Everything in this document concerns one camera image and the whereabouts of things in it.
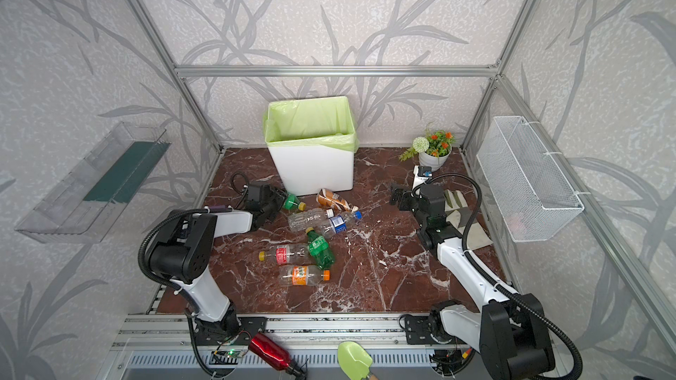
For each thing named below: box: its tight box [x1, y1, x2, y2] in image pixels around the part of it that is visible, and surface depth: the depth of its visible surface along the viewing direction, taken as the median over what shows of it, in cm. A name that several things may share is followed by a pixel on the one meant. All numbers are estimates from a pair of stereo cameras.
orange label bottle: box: [278, 264, 331, 286], surface depth 83 cm
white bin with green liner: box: [263, 96, 361, 197], surface depth 96 cm
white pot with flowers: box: [398, 130, 456, 172], surface depth 104 cm
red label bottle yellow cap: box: [257, 244, 310, 265], surface depth 86 cm
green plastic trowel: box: [338, 340, 374, 380], surface depth 71 cm
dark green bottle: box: [306, 226, 336, 271], surface depth 88 cm
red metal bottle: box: [248, 332, 297, 376], surface depth 69 cm
